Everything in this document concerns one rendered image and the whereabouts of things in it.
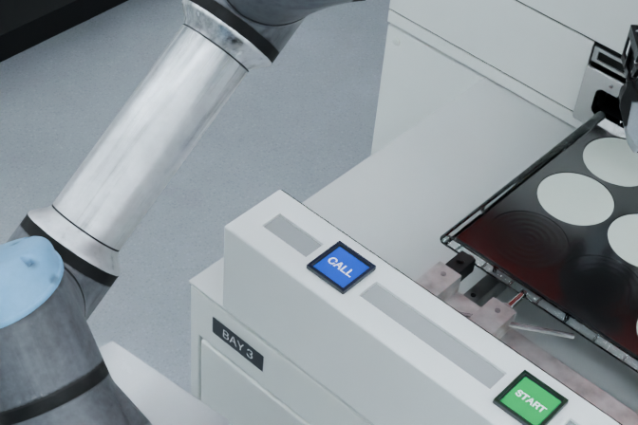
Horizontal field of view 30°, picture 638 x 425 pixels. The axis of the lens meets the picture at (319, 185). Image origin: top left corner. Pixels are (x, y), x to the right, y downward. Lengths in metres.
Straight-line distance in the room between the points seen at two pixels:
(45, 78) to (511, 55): 1.64
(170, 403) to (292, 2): 0.50
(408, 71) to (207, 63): 0.79
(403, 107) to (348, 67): 1.21
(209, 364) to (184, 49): 0.50
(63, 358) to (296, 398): 0.44
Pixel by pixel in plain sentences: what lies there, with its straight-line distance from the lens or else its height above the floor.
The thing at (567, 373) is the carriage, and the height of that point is 0.88.
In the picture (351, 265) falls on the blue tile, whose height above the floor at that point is 0.96.
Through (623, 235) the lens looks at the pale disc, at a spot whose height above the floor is 0.90.
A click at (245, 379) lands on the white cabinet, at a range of 1.54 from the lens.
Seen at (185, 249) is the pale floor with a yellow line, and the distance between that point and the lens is 2.70.
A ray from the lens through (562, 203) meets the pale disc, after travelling 1.57.
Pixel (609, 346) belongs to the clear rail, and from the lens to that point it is 1.41.
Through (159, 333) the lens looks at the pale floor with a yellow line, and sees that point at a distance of 2.53.
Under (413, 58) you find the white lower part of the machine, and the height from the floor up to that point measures 0.78.
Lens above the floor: 1.93
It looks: 42 degrees down
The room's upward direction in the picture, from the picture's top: 6 degrees clockwise
